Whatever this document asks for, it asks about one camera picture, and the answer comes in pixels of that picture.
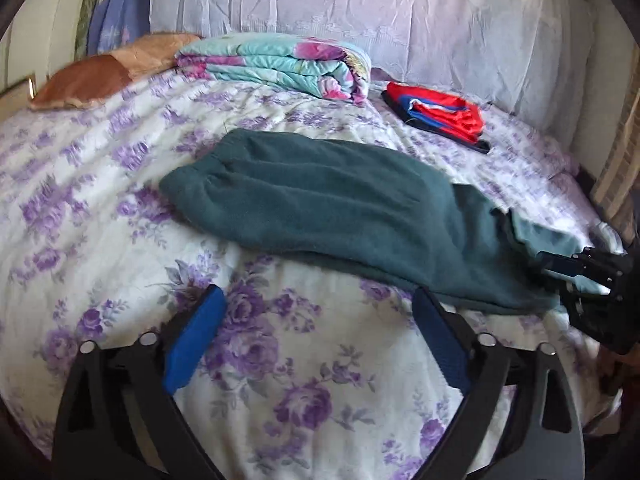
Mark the folded red shorts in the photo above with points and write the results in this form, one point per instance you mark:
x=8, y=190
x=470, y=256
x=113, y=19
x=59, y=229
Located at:
x=440, y=110

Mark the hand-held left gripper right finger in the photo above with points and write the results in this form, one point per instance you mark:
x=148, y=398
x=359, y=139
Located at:
x=442, y=340

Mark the beige checked cloth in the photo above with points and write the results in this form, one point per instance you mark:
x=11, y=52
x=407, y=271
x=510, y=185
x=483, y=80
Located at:
x=620, y=150

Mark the brown satin pillow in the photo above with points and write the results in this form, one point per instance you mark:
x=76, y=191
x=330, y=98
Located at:
x=100, y=70

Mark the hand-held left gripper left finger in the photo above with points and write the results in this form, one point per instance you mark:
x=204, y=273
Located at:
x=192, y=340

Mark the folded floral blanket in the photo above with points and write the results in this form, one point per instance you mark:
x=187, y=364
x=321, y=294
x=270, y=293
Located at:
x=280, y=65

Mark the blue floral cloth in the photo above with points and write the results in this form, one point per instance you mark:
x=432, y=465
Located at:
x=122, y=5

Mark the white embossed headboard cover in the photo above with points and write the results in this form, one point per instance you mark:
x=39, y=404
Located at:
x=375, y=20

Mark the bed with purple floral sheet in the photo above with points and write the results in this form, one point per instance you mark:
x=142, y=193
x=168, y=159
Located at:
x=150, y=260

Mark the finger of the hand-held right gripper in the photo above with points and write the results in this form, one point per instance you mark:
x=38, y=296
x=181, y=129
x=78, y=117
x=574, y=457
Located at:
x=557, y=261
x=575, y=282

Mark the light grey cloth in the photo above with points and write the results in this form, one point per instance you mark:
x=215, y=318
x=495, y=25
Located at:
x=607, y=237

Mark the teal fleece pants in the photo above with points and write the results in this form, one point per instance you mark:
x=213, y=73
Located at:
x=325, y=210

